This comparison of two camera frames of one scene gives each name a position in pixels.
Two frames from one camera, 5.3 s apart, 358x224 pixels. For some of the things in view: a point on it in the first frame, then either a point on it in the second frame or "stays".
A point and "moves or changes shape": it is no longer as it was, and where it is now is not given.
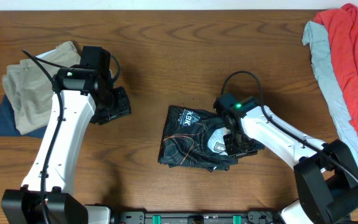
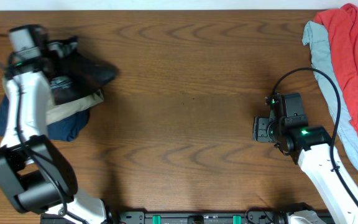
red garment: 355,47 stays
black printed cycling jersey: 184,139 moves or changes shape
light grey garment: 323,65 stays
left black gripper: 117,106 to 74,64
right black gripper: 243,147 to 260,129
